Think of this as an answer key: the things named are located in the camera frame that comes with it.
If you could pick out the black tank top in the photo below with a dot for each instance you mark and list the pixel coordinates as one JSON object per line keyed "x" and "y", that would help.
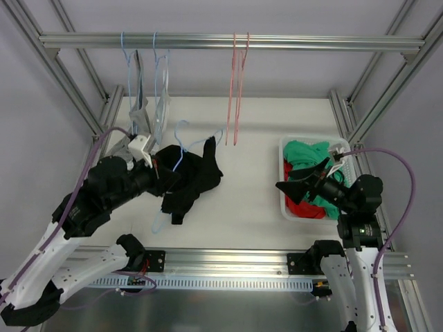
{"x": 183, "y": 176}

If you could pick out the white tank top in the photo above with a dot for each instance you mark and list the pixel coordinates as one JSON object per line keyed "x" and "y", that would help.
{"x": 162, "y": 110}

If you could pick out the aluminium front table rail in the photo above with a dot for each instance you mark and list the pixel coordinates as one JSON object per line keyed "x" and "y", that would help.
{"x": 240, "y": 263}

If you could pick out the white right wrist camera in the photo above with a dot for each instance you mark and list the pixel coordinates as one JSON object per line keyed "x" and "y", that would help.
{"x": 336, "y": 159}

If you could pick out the white slotted cable duct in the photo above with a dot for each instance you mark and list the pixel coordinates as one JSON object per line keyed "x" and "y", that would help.
{"x": 284, "y": 284}

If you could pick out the aluminium frame left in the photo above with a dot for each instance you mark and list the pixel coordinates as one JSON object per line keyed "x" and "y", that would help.
{"x": 47, "y": 125}

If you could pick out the green shirt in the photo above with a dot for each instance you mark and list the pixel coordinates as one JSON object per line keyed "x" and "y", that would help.
{"x": 302, "y": 155}

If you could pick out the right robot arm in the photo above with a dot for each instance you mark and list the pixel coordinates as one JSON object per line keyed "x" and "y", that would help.
{"x": 353, "y": 265}

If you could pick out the aluminium hanging rail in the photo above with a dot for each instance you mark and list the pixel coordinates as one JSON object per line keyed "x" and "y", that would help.
{"x": 194, "y": 41}

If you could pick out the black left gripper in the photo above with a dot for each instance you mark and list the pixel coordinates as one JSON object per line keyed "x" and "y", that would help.
{"x": 156, "y": 177}

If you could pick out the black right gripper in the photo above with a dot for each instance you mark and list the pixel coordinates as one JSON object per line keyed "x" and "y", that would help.
{"x": 318, "y": 180}

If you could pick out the black left arm base bracket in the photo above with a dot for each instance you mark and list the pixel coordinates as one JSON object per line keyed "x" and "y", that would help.
{"x": 152, "y": 259}

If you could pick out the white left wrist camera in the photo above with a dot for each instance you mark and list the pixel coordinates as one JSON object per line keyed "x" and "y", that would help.
{"x": 140, "y": 148}

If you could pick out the aluminium frame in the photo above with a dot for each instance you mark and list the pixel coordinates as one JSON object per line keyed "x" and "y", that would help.
{"x": 399, "y": 109}
{"x": 47, "y": 125}

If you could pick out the black right arm base bracket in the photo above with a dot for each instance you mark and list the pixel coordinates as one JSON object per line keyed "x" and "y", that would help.
{"x": 308, "y": 263}

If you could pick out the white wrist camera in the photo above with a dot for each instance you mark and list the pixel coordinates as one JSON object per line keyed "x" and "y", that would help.
{"x": 140, "y": 148}
{"x": 336, "y": 159}

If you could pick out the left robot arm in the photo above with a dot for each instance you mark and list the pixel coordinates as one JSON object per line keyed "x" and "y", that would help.
{"x": 42, "y": 285}

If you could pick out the grey tank top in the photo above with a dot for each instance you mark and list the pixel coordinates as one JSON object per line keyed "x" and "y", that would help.
{"x": 140, "y": 122}

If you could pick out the pink wire hanger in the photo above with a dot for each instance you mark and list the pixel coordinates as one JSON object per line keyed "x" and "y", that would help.
{"x": 240, "y": 83}

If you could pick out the white perforated plastic basket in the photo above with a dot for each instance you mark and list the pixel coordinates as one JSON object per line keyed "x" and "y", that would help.
{"x": 312, "y": 139}

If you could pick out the red tank top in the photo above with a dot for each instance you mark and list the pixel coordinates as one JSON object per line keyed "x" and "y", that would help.
{"x": 303, "y": 209}

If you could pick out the aluminium frame right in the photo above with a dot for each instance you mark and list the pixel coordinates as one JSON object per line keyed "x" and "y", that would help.
{"x": 399, "y": 109}

